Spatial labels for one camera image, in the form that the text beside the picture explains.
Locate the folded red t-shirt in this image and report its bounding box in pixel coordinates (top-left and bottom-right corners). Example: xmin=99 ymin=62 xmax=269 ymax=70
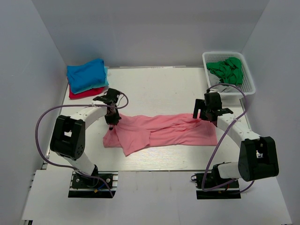
xmin=68 ymin=85 xmax=105 ymax=100

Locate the pink t-shirt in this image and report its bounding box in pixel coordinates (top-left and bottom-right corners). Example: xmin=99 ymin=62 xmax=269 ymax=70
xmin=103 ymin=113 xmax=218 ymax=157

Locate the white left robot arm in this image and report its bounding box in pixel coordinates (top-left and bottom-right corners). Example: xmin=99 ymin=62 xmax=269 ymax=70
xmin=50 ymin=105 xmax=121 ymax=187

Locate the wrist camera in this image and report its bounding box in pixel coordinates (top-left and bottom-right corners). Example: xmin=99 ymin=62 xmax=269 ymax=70
xmin=204 ymin=92 xmax=222 ymax=110
xmin=93 ymin=88 xmax=121 ymax=104

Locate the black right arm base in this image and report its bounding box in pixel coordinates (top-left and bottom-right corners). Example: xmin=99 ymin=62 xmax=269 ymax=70
xmin=191 ymin=171 xmax=242 ymax=200

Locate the white plastic laundry basket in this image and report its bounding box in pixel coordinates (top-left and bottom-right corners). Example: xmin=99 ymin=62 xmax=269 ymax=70
xmin=202 ymin=52 xmax=255 ymax=99

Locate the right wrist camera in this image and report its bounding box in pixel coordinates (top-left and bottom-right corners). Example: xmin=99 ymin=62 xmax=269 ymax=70
xmin=204 ymin=92 xmax=222 ymax=110

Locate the green t-shirt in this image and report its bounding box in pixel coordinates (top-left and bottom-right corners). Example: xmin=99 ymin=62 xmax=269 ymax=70
xmin=206 ymin=57 xmax=244 ymax=86

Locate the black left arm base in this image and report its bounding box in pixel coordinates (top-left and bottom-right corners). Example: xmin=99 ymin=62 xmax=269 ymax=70
xmin=68 ymin=172 xmax=118 ymax=199

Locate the folded blue t-shirt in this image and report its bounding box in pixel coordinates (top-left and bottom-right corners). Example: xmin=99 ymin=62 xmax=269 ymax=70
xmin=67 ymin=59 xmax=105 ymax=94

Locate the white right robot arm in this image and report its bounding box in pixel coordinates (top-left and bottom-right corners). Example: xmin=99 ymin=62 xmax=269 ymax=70
xmin=193 ymin=99 xmax=279 ymax=187

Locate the grey t-shirt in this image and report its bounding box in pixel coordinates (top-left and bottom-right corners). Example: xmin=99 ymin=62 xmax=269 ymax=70
xmin=209 ymin=75 xmax=239 ymax=93

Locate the folded cyan t-shirt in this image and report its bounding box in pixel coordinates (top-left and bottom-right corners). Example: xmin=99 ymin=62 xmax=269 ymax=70
xmin=104 ymin=67 xmax=109 ymax=86

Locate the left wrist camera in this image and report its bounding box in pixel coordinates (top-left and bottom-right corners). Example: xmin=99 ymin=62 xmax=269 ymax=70
xmin=93 ymin=88 xmax=121 ymax=104

